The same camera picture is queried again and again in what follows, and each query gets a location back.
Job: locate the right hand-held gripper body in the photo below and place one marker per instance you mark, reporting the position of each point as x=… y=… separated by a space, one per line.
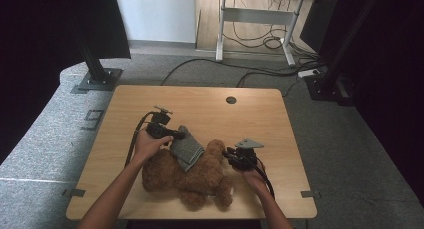
x=245 y=157

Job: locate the round dark table grommet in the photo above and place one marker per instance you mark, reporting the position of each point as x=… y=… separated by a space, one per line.
x=231 y=100

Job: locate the grey table bracket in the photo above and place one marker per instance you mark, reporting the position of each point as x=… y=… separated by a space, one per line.
x=310 y=194
x=73 y=193

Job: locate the person's right hand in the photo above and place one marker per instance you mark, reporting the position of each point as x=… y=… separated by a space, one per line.
x=256 y=180

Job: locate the black metal stand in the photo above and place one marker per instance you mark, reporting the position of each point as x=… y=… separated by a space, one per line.
x=328 y=85

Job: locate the white metal desk frame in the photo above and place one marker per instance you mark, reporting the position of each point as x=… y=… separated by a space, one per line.
x=256 y=15

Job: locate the left black stand base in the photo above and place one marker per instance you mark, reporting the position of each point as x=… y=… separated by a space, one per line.
x=96 y=77

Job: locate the grey square floor marker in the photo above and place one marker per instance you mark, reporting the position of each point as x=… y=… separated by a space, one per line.
x=87 y=119

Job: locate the white power strip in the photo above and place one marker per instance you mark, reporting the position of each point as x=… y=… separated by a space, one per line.
x=308 y=73

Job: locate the brown plush teddy bear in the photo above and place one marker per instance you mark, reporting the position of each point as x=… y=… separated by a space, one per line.
x=186 y=182

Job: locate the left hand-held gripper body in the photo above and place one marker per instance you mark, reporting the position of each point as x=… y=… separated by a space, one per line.
x=156 y=129

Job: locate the grey knit doll sweater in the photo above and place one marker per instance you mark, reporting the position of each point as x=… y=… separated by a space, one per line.
x=186 y=149

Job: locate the black curtain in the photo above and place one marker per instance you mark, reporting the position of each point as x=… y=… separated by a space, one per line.
x=33 y=55
x=393 y=72

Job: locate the person's left hand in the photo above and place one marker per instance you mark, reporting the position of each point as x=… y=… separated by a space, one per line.
x=146 y=149

